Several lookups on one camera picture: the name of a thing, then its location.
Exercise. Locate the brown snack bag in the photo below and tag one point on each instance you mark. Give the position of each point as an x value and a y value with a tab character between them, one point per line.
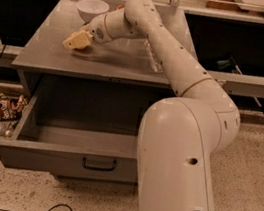
11	108

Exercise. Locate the black drawer handle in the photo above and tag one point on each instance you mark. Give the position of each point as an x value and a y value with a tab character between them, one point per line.
99	165

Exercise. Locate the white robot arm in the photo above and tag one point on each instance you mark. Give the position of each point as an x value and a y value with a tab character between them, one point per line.
177	135

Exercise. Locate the crushed plastic bottle on floor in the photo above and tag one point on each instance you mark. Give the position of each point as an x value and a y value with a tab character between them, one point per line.
7	128

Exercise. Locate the clear plastic water bottle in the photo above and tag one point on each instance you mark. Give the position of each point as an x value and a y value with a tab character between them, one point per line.
155	66

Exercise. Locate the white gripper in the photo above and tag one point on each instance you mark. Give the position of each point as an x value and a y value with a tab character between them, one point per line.
96	30

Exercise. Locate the green object behind rail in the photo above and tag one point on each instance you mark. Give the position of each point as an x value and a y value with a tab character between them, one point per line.
225	65

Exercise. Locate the white ceramic bowl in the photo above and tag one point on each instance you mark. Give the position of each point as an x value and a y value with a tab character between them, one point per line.
88	9

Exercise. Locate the open grey top drawer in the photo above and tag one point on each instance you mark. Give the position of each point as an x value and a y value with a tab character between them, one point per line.
68	119

